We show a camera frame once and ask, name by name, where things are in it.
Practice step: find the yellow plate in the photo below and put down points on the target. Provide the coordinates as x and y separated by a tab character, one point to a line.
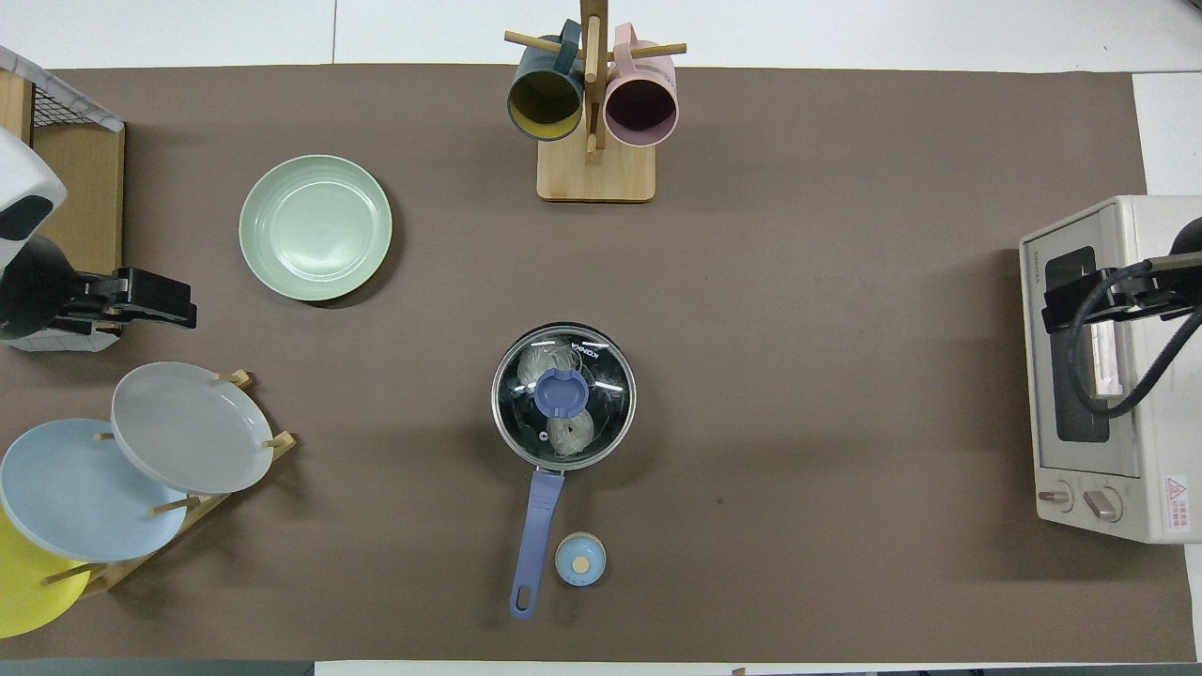
28	591

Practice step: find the pink mug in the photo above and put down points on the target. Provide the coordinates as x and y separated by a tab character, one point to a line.
640	108

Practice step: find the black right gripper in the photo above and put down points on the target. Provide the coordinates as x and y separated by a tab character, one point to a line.
1141	299

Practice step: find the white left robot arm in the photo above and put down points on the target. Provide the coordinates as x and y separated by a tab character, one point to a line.
23	178

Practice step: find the wooden mug tree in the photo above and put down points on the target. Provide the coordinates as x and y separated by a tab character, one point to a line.
596	174

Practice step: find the teal mug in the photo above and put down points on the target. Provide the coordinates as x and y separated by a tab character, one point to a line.
545	99

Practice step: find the wooden plate rack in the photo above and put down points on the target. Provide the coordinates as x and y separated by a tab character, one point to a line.
113	573

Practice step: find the light blue plate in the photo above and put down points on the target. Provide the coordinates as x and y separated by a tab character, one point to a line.
75	498

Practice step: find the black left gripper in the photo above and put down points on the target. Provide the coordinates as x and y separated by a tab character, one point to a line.
127	299

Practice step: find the white vermicelli bundle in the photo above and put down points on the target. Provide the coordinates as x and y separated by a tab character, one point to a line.
573	432

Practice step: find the brown table mat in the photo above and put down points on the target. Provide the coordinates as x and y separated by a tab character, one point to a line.
798	376

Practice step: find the glass lid with blue knob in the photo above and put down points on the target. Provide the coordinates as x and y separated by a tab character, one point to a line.
562	392

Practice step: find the grey plate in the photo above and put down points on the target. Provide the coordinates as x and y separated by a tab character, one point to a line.
188	427

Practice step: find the light green plate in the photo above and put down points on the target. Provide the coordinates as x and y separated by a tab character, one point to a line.
315	228

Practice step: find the cream toaster oven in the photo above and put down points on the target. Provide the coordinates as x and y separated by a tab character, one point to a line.
1174	441

